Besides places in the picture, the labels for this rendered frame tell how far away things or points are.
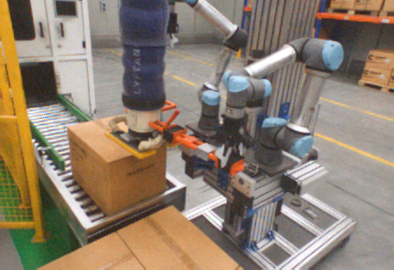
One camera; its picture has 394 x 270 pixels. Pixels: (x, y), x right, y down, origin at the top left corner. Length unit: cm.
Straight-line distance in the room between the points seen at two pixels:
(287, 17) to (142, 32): 73
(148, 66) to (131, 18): 22
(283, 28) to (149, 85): 74
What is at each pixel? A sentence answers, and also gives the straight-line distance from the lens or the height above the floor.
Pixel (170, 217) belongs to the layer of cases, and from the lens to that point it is 197.
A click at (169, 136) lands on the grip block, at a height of 120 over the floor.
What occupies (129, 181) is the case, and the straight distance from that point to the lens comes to 187.
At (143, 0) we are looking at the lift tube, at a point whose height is 179.
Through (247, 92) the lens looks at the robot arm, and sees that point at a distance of 113.
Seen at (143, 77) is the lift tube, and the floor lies 145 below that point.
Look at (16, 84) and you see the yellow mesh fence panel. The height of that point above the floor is 123.
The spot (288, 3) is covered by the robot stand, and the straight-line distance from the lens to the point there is 167.
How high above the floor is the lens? 182
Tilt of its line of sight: 23 degrees down
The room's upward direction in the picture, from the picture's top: 4 degrees clockwise
